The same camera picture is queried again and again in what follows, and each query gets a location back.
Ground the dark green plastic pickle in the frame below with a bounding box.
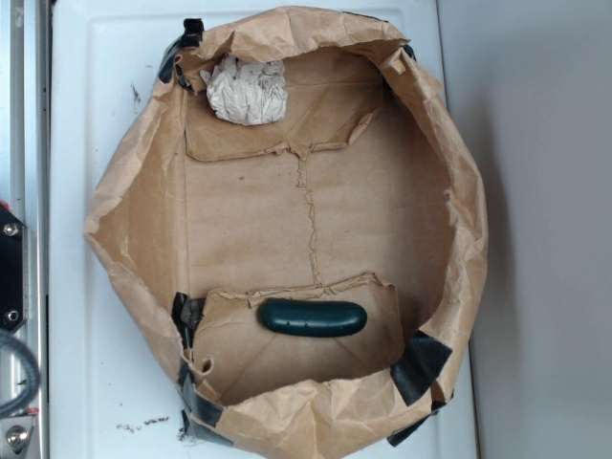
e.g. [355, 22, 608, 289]
[258, 297, 368, 338]

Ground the brown paper bag tray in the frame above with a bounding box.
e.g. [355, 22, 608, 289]
[85, 7, 489, 458]

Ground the crumpled white paper ball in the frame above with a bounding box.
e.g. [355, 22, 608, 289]
[199, 55, 288, 126]

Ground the black tape strip right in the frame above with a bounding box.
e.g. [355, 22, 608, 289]
[390, 331, 452, 405]

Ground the black tape strip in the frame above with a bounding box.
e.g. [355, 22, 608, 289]
[390, 331, 452, 405]
[177, 357, 232, 447]
[157, 18, 205, 90]

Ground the black tape strip bottom left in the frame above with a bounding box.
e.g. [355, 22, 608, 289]
[177, 357, 232, 447]

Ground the black tape strip top left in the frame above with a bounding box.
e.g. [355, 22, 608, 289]
[157, 18, 205, 90]

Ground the black mounting bracket plate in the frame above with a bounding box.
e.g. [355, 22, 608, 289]
[0, 201, 28, 334]

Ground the grey braided cable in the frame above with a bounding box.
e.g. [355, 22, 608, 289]
[0, 328, 42, 419]

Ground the aluminium frame rail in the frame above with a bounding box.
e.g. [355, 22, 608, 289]
[1, 1, 52, 458]

